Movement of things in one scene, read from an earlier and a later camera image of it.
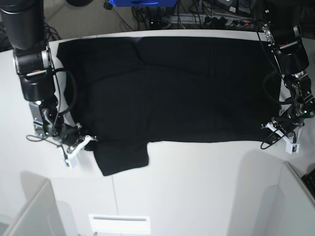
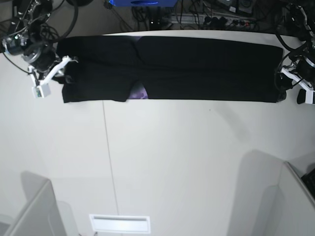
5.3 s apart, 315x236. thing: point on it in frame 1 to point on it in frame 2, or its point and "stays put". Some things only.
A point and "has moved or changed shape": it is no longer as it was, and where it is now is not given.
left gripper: x=72 y=135 to x=44 y=58
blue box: x=128 y=3 stays put
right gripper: x=290 y=128 to x=303 y=68
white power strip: x=229 y=20 stays put
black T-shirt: x=126 y=92 has moved or changed shape
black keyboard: x=309 y=179 stays put
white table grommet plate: x=120 y=223 stays put
